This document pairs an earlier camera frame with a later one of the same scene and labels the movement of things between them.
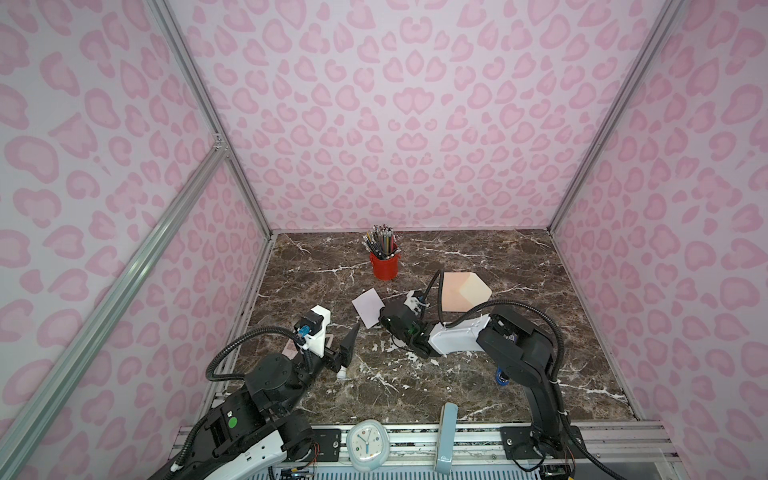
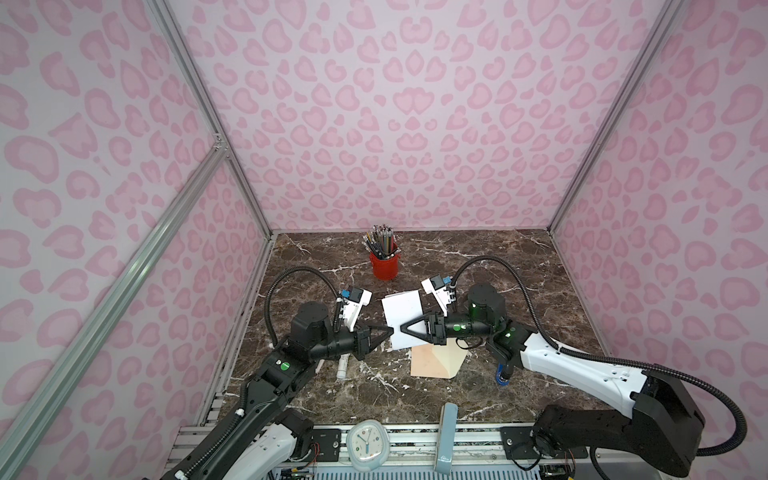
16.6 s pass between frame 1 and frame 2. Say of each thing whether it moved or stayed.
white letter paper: moved
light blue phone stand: stayed
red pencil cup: stayed
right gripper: moved
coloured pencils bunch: stayed
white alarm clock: stayed
